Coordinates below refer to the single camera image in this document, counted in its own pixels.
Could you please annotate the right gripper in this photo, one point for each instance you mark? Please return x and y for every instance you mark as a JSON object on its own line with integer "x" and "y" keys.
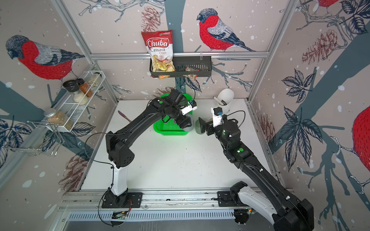
{"x": 204, "y": 125}

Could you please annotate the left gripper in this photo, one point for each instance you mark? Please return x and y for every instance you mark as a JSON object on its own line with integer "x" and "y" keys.
{"x": 183, "y": 122}

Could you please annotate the green tea canister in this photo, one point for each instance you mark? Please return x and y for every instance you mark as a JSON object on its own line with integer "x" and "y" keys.
{"x": 198, "y": 127}

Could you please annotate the blue tea canister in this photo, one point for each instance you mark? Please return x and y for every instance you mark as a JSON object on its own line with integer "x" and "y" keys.
{"x": 190, "y": 121}

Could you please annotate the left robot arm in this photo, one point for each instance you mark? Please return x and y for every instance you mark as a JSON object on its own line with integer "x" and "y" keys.
{"x": 176, "y": 106}

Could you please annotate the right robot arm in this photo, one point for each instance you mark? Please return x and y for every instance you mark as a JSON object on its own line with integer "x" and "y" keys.
{"x": 284, "y": 210}

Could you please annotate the green plastic basket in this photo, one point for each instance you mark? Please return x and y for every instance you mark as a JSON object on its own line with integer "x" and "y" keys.
{"x": 171, "y": 128}

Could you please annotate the white spoon in holder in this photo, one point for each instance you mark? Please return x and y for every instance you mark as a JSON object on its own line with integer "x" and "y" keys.
{"x": 218, "y": 101}

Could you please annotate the white utensil holder cup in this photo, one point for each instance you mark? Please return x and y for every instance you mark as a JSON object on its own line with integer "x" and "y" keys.
{"x": 227, "y": 96}

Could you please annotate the small snack packet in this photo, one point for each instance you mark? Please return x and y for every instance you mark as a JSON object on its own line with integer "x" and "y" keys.
{"x": 191, "y": 69}

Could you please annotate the purple gold butter knife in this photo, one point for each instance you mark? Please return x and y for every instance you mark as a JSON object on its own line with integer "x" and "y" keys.
{"x": 124, "y": 116}

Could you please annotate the Chuba cassava chips bag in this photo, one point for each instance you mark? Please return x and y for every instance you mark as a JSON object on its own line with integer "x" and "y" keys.
{"x": 160, "y": 47}

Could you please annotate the pale spice jar back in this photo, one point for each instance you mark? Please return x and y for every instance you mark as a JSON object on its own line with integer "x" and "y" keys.
{"x": 95, "y": 80}

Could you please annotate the orange spice jar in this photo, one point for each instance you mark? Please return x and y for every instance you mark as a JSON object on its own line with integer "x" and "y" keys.
{"x": 84, "y": 87}

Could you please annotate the black lid spice jar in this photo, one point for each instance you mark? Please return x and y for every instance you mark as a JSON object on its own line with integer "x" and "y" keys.
{"x": 77, "y": 95}

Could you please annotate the silver lid grain jar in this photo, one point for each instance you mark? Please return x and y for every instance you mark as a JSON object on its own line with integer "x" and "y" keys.
{"x": 55, "y": 117}

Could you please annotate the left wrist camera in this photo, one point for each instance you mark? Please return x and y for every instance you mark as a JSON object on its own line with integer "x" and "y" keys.
{"x": 191, "y": 106}

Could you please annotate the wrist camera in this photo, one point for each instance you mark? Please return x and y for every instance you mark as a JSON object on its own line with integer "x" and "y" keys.
{"x": 191, "y": 106}
{"x": 217, "y": 114}

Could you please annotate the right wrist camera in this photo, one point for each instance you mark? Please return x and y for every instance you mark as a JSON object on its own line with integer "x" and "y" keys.
{"x": 217, "y": 114}

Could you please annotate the dark wall-mounted basket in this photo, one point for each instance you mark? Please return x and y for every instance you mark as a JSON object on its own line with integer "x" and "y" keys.
{"x": 203, "y": 63}

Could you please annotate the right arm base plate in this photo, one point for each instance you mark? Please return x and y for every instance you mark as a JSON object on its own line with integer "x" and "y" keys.
{"x": 229, "y": 199}

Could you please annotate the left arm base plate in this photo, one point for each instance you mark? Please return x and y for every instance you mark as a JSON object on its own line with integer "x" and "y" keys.
{"x": 125, "y": 200}

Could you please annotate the white wire spice rack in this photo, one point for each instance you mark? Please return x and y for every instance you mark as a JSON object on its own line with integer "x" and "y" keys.
{"x": 42, "y": 137}

